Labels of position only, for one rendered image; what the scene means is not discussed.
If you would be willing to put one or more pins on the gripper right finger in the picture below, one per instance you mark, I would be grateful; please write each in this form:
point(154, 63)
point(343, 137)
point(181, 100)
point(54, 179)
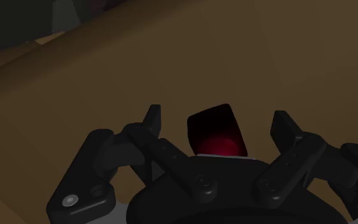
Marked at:
point(293, 164)

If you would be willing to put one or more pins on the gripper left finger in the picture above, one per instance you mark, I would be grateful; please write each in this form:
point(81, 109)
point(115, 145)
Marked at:
point(82, 173)

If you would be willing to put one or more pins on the dark red rounded block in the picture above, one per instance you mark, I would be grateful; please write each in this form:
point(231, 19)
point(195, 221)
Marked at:
point(217, 133)

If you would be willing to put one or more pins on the brown table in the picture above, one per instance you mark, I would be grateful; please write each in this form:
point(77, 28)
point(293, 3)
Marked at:
point(197, 62)

